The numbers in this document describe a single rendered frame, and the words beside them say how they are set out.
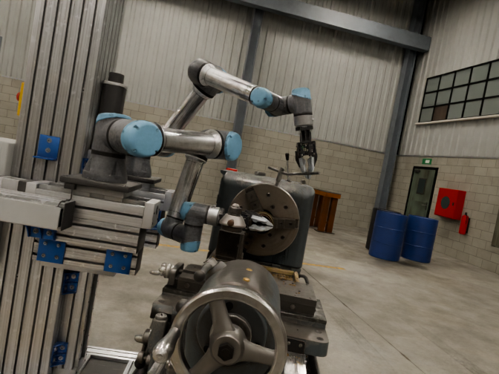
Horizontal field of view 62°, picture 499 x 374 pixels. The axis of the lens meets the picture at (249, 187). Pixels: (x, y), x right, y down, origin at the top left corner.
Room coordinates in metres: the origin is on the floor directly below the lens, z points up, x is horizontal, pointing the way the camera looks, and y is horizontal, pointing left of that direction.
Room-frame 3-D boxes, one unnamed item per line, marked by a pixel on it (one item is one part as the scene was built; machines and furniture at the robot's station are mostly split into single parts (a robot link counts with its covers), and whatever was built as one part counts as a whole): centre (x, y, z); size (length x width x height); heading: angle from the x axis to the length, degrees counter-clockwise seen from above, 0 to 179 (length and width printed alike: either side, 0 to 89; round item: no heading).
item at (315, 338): (1.16, -0.04, 0.90); 0.47 x 0.30 x 0.06; 87
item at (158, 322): (1.04, 0.16, 0.84); 0.04 x 0.04 x 0.10; 87
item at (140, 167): (1.94, 0.54, 1.21); 0.15 x 0.15 x 0.10
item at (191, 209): (1.63, 0.19, 1.08); 0.11 x 0.08 x 0.09; 86
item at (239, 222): (1.22, 0.03, 1.13); 0.08 x 0.08 x 0.03
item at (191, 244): (1.64, 0.20, 0.98); 0.11 x 0.08 x 0.11; 51
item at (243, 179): (2.23, -0.09, 1.06); 0.59 x 0.48 x 0.39; 177
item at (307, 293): (1.21, -0.03, 0.95); 0.43 x 0.17 x 0.05; 87
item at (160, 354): (0.47, 0.06, 1.09); 0.07 x 0.02 x 0.02; 177
